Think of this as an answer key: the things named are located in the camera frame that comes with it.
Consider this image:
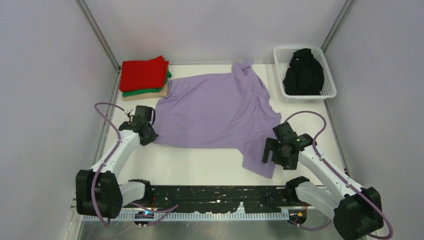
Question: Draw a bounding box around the beige folded t-shirt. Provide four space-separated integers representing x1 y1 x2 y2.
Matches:
122 84 168 101

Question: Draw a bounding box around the green folded t-shirt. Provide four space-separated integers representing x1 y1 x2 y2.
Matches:
122 70 172 98

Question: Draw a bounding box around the red folded t-shirt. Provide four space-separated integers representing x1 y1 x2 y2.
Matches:
119 55 169 92

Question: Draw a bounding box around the aluminium corner post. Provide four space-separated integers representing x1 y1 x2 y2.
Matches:
321 0 357 53
76 0 121 72

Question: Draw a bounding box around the left aluminium corner post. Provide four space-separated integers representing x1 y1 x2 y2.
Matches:
76 0 121 72

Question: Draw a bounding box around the black t-shirt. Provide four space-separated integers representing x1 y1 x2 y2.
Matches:
282 48 325 96

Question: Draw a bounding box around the lavender t-shirt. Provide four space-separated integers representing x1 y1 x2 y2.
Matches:
154 61 282 179

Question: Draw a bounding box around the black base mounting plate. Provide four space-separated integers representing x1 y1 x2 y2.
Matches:
135 185 306 214

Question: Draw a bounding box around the aluminium front rail frame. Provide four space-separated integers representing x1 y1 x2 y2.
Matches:
70 185 372 212

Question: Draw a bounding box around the white plastic basket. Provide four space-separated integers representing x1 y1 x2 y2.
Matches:
273 45 337 103

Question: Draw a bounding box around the right aluminium corner post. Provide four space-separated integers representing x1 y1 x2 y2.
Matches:
321 0 357 53

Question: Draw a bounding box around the white slotted cable duct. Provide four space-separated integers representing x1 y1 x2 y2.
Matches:
82 210 290 222

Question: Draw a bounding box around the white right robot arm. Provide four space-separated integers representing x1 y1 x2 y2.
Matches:
262 122 384 240

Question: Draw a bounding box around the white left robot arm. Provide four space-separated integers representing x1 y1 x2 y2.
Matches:
75 105 158 221

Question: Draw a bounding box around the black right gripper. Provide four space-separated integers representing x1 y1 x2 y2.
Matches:
262 137 297 171

